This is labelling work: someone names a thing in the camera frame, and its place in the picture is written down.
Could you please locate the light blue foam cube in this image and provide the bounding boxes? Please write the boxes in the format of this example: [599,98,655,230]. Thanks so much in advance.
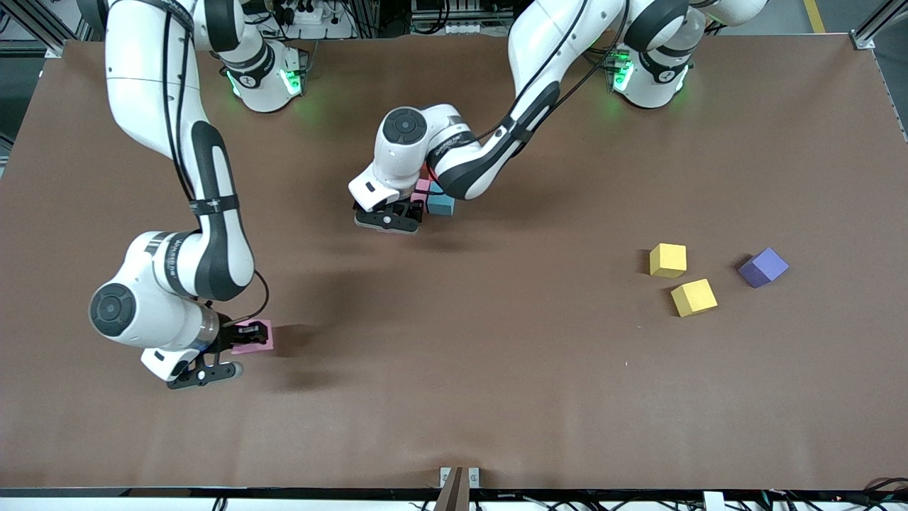
[427,181,456,216]

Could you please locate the yellow foam cube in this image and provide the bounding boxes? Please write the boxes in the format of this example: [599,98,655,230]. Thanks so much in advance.
[670,278,719,318]
[650,243,687,279]

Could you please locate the purple foam cube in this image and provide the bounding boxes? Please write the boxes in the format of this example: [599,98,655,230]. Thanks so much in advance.
[738,247,790,289]

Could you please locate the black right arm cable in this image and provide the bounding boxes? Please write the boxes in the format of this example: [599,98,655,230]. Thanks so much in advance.
[234,270,270,324]

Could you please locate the small metal bracket plate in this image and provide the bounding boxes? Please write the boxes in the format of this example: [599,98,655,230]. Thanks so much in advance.
[440,466,481,489]

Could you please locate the aluminium frame profile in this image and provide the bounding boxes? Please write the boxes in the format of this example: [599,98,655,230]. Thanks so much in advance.
[0,0,86,59]
[851,0,908,50]

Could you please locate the black cable bundle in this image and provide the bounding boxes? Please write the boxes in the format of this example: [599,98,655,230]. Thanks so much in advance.
[862,477,908,506]

